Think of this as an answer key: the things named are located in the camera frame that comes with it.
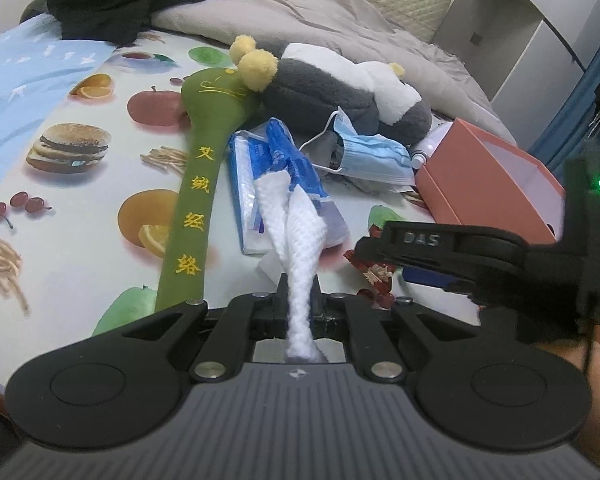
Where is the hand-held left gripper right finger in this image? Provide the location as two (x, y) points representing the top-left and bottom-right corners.
(312, 275), (486, 384)

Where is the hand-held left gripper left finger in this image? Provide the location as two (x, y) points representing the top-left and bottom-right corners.
(92, 274), (289, 384)

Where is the orange cardboard box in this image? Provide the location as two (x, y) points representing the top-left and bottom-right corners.
(414, 117), (567, 246)

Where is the dark grey cushion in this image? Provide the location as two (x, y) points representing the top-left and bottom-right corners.
(19, 0), (52, 25)

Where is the grey white plush toy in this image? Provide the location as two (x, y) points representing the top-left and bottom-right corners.
(229, 35), (433, 144)

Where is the blue curtain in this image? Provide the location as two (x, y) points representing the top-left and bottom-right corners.
(527, 25), (600, 167)

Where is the white bottle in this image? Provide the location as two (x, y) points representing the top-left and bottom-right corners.
(409, 125), (452, 172)

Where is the red snack packet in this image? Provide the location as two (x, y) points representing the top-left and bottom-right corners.
(344, 222), (406, 309)

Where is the grey duvet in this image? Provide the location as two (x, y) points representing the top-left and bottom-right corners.
(150, 0), (519, 147)

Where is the blue white tissue pack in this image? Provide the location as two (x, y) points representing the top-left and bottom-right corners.
(228, 117), (351, 257)

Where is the green plush massage hammer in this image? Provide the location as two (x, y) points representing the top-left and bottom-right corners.
(155, 67), (261, 314)

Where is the blue face mask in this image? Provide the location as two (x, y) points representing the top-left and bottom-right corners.
(299, 107), (417, 192)

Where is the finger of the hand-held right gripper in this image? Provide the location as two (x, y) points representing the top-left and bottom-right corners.
(401, 266), (482, 307)
(354, 219), (532, 267)

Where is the food printed plastic mat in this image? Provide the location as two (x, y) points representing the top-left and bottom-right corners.
(0, 30), (447, 413)

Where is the white wardrobe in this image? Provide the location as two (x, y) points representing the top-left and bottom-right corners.
(432, 0), (600, 154)

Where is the blue star bedsheet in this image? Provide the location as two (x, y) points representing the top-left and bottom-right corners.
(0, 12), (119, 217)

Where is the white towel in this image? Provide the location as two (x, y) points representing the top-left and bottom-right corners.
(254, 170), (332, 363)

